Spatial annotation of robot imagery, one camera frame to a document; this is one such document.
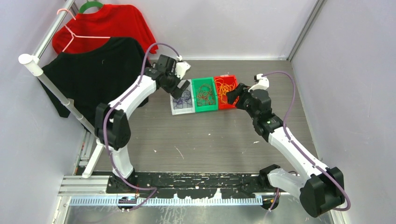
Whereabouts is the orange cable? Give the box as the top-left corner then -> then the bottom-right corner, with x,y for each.
215,77 -> 239,101

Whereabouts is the red cable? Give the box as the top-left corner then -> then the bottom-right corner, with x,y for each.
196,83 -> 216,106

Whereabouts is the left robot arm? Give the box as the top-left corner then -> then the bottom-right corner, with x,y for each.
94,55 -> 191,193

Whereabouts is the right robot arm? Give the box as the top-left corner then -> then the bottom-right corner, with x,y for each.
226,83 -> 346,217

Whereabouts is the red plastic bin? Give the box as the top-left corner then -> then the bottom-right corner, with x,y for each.
214,75 -> 238,110

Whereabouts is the white plastic bin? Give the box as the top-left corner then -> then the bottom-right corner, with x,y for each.
170,79 -> 196,115

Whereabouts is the green plastic bin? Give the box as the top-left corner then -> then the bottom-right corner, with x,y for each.
191,77 -> 218,113

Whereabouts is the black t-shirt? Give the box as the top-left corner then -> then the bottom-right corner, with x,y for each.
42,37 -> 145,125

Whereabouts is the red t-shirt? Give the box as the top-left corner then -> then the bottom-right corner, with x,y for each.
52,4 -> 158,57

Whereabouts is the pink hanger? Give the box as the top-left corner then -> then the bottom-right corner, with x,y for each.
57,8 -> 110,52

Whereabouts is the green hanger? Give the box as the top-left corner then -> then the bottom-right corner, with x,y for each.
78,0 -> 104,14

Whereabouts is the white clothes rack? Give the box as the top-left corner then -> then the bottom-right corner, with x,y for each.
18,0 -> 106,179

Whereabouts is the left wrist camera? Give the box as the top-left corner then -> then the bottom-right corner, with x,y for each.
175,61 -> 191,80

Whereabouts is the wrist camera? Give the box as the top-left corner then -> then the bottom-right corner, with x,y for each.
175,61 -> 191,80
248,74 -> 269,92

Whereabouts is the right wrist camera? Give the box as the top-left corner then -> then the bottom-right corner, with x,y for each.
248,74 -> 269,92

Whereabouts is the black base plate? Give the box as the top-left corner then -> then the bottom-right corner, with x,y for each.
106,172 -> 276,199

